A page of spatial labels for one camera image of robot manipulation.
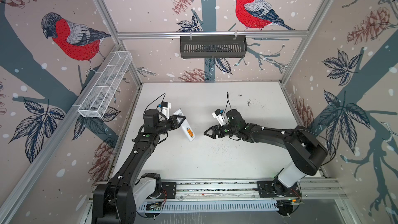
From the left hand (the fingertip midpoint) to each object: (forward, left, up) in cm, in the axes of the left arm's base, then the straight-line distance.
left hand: (183, 118), depth 78 cm
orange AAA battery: (-5, -4, -8) cm, 10 cm away
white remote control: (-3, -1, -4) cm, 5 cm away
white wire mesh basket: (+14, +41, +11) cm, 45 cm away
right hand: (-3, -13, -11) cm, 17 cm away
